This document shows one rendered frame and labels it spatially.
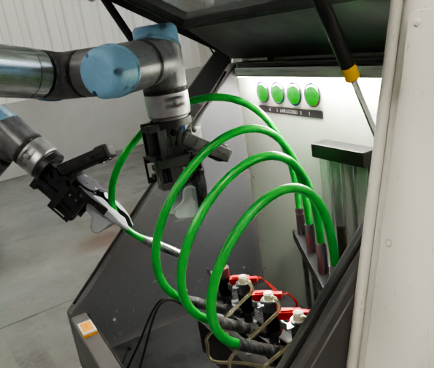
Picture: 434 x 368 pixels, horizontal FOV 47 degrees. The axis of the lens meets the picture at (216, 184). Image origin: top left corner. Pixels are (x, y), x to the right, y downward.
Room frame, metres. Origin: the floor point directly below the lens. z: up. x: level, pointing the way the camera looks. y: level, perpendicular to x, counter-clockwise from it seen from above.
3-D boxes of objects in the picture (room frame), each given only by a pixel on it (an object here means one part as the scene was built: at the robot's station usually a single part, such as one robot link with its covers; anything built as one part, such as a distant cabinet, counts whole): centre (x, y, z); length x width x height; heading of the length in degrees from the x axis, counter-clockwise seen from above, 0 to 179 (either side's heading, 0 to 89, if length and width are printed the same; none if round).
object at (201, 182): (0.85, 0.04, 1.28); 0.05 x 0.02 x 0.09; 27
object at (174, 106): (0.86, 0.06, 1.42); 0.08 x 0.08 x 0.05
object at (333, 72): (1.00, -0.22, 1.43); 0.54 x 0.03 x 0.02; 27
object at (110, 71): (0.78, 0.13, 1.50); 0.11 x 0.11 x 0.08; 59
